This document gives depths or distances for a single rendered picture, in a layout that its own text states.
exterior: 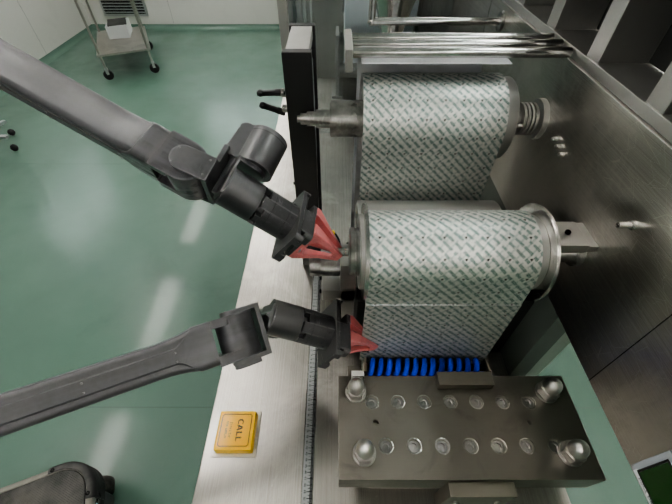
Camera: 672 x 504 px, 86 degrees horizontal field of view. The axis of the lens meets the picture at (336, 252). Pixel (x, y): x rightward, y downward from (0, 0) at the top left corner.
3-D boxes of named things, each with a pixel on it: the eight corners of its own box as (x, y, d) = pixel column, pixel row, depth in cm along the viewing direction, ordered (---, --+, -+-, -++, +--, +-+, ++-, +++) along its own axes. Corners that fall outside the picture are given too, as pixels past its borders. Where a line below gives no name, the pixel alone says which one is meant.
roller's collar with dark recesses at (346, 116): (330, 126, 70) (330, 93, 65) (361, 126, 70) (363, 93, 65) (330, 144, 66) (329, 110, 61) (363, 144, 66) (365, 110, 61)
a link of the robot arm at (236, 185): (203, 202, 50) (212, 193, 45) (225, 162, 52) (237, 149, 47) (247, 227, 53) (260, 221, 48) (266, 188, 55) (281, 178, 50)
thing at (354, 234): (350, 277, 51) (348, 275, 59) (364, 277, 51) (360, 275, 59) (350, 224, 51) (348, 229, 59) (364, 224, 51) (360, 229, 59)
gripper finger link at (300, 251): (325, 278, 57) (275, 251, 53) (328, 247, 62) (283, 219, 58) (353, 257, 53) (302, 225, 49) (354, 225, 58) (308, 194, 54)
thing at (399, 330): (359, 357, 68) (365, 302, 55) (483, 357, 68) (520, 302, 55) (359, 360, 68) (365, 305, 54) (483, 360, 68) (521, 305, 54)
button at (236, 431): (223, 414, 72) (220, 410, 70) (258, 414, 72) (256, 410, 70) (215, 453, 68) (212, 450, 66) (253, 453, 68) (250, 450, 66)
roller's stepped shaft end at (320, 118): (298, 122, 68) (297, 106, 65) (330, 122, 68) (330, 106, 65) (297, 131, 66) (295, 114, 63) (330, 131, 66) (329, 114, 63)
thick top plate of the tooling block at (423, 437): (338, 388, 69) (338, 375, 64) (547, 389, 69) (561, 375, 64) (338, 487, 58) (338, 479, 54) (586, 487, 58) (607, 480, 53)
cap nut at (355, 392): (344, 382, 64) (345, 371, 60) (365, 382, 64) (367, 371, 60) (345, 403, 61) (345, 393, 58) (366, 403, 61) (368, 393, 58)
